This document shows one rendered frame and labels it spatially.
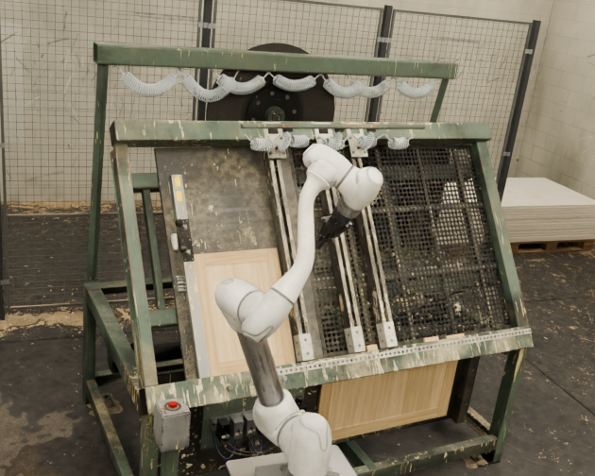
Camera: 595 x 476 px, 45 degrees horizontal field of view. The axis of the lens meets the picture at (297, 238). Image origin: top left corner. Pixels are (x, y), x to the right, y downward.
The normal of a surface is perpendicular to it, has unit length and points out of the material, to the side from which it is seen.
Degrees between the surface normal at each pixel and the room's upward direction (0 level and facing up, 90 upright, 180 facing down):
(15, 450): 0
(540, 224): 90
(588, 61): 90
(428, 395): 90
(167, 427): 90
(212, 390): 55
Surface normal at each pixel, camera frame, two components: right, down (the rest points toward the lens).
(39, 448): 0.11, -0.93
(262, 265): 0.43, -0.25
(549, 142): -0.93, 0.03
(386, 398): 0.44, 0.36
